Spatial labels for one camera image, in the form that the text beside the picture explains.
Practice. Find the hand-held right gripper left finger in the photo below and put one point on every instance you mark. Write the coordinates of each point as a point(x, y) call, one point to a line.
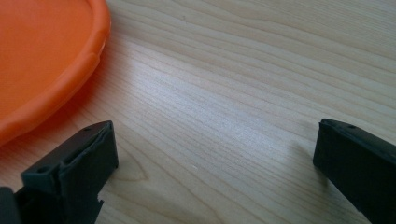
point(74, 168)

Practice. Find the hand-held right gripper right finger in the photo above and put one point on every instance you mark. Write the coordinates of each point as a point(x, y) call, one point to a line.
point(358, 161)

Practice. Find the orange plastic plate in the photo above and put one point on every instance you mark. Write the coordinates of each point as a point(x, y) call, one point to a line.
point(40, 62)

